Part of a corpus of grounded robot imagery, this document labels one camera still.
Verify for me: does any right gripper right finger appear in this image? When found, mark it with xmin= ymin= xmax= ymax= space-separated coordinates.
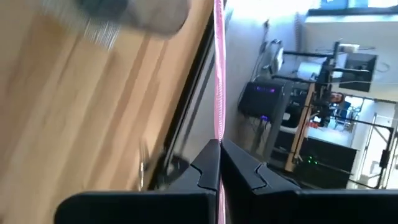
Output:
xmin=220 ymin=138 xmax=398 ymax=224

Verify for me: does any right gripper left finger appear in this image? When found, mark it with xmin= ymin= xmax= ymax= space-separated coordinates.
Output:
xmin=54 ymin=139 xmax=221 ymax=224

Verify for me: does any pink drinking straw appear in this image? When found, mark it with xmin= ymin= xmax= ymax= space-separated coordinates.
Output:
xmin=213 ymin=0 xmax=228 ymax=224

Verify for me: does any purple plastic bowl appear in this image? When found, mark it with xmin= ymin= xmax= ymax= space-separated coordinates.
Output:
xmin=74 ymin=0 xmax=192 ymax=37

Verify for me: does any black equipment cabinet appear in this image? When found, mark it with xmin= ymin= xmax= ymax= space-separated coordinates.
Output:
xmin=273 ymin=136 xmax=358 ymax=190

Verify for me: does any wooden workstation board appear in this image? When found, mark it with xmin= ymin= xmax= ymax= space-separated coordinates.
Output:
xmin=284 ymin=82 xmax=315 ymax=174

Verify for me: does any black computer tower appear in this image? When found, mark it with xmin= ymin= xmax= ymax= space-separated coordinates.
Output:
xmin=238 ymin=80 xmax=295 ymax=124

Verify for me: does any person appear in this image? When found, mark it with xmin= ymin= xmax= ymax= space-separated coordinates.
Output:
xmin=329 ymin=91 xmax=346 ymax=110

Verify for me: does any black monitor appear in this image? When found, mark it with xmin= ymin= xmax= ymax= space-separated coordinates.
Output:
xmin=338 ymin=52 xmax=379 ymax=93

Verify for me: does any black aluminium table frame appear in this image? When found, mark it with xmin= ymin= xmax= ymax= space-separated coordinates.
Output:
xmin=136 ymin=0 xmax=228 ymax=192

